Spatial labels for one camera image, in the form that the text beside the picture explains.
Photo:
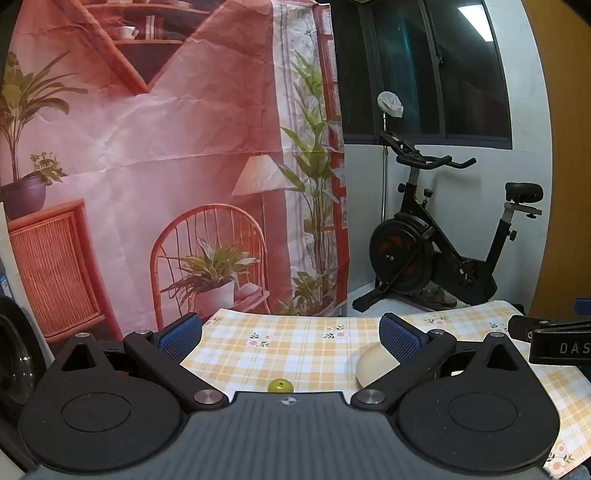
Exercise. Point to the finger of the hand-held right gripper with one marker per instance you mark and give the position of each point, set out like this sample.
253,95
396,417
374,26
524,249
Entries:
554,344

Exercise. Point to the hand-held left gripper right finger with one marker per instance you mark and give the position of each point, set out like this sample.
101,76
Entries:
401,339

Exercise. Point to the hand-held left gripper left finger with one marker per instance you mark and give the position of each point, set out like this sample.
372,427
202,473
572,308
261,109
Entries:
178,339

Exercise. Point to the beige plate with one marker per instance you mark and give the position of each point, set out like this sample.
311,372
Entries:
369,364

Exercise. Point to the yellow-green apple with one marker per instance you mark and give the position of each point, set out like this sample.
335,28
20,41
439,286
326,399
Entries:
280,386

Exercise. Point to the black exercise bike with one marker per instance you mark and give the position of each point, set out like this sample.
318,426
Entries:
425,258

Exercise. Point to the plaid floral tablecloth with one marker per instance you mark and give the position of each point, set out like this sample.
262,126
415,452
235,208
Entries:
295,350

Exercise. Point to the thin metal pole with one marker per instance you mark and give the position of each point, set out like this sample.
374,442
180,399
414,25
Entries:
384,175

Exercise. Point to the washing machine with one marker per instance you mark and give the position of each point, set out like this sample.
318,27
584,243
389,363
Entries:
14,360

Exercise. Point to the wooden door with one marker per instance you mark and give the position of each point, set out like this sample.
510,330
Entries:
568,161

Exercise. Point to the white cloth cover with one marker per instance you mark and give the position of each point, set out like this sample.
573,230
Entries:
390,104

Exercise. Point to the dark window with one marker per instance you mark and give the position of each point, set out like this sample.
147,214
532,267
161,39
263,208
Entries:
438,69

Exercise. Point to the printed pink wall backdrop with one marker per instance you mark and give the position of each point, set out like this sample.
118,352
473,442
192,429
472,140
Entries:
184,138

